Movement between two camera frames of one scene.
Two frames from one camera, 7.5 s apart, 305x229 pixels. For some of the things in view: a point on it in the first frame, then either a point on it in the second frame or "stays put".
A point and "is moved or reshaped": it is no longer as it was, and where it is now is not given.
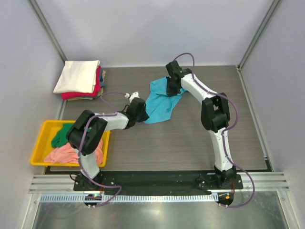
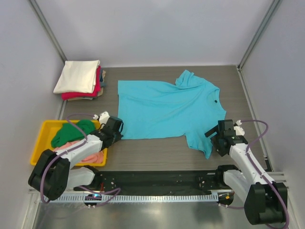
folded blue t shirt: [102, 84] stays put
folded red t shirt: [67, 95] stays put
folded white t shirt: [78, 76] stays put
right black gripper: [172, 88] -> [216, 134]
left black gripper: [142, 114] -> [118, 129]
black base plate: [158, 182] stays put
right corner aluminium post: [258, 34] stays put
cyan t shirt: [159, 106] is moved or reshaped
